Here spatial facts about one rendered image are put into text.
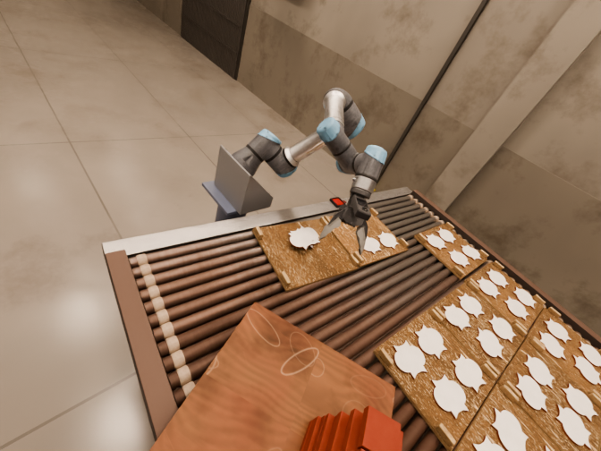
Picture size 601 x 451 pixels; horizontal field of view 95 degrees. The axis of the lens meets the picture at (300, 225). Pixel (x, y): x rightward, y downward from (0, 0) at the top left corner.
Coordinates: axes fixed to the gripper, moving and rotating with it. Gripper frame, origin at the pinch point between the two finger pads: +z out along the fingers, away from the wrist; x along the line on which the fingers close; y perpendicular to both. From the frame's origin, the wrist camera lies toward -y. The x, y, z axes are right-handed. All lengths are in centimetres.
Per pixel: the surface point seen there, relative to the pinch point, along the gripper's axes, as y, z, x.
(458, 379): 2, 31, -63
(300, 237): 39.2, 4.2, 6.6
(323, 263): 34.5, 11.4, -6.7
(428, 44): 218, -239, -82
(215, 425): -27, 46, 21
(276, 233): 43.3, 6.6, 17.5
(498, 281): 54, -12, -116
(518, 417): -5, 35, -86
